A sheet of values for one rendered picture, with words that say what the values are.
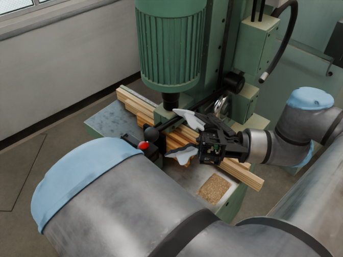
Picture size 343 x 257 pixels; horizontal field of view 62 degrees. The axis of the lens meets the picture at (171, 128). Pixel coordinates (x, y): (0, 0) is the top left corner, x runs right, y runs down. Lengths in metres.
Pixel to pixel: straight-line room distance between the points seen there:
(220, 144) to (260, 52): 0.31
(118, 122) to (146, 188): 0.89
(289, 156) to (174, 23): 0.43
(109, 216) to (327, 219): 0.21
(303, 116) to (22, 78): 1.87
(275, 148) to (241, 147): 0.09
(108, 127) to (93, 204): 0.88
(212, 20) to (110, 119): 0.55
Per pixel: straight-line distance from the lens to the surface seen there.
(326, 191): 0.38
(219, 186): 0.91
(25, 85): 2.26
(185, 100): 0.98
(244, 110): 0.98
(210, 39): 0.85
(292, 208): 0.33
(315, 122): 0.71
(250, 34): 0.87
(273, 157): 0.77
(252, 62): 0.91
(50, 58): 2.24
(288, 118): 0.73
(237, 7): 0.88
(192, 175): 0.94
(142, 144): 0.86
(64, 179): 0.25
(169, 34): 0.71
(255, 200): 2.00
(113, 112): 1.16
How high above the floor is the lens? 1.67
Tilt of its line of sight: 46 degrees down
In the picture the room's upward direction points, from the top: straight up
